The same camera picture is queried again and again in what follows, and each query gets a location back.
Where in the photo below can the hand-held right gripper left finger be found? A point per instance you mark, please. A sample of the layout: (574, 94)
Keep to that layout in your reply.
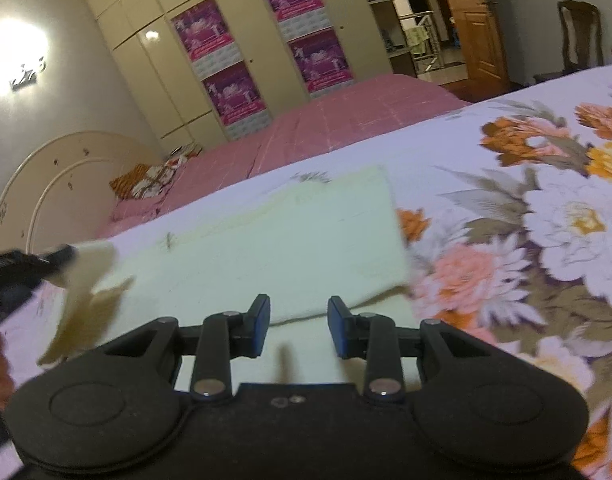
(260, 325)

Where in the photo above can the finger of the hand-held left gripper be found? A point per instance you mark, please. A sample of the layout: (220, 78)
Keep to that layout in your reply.
(58, 256)

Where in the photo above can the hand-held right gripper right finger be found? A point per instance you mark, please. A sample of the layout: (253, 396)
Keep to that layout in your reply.
(337, 327)

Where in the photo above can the cream cloth garment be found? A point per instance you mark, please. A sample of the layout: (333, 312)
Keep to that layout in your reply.
(266, 240)

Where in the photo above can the metal clothes drying rack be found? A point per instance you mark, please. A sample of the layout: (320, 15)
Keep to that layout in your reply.
(426, 45)

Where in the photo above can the cream round headboard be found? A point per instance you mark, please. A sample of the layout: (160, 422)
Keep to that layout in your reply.
(61, 175)

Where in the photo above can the orange patterned pillow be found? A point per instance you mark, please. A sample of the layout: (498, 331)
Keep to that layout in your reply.
(146, 177)

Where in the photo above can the pink checked bed cover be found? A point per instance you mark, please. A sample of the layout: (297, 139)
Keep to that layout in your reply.
(326, 125)

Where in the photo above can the floral bedsheet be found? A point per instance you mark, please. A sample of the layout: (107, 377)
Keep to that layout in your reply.
(511, 170)

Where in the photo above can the beige wardrobe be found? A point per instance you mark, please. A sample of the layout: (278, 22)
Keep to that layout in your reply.
(151, 15)

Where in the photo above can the open corner shelf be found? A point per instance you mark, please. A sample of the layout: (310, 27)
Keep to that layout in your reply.
(383, 20)

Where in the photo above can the brown wooden door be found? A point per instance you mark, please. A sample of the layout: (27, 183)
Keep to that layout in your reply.
(476, 25)

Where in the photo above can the dark wooden chair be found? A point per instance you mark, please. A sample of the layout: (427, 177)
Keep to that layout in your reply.
(578, 35)

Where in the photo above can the bright wall lamp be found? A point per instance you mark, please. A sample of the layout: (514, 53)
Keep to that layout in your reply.
(21, 55)

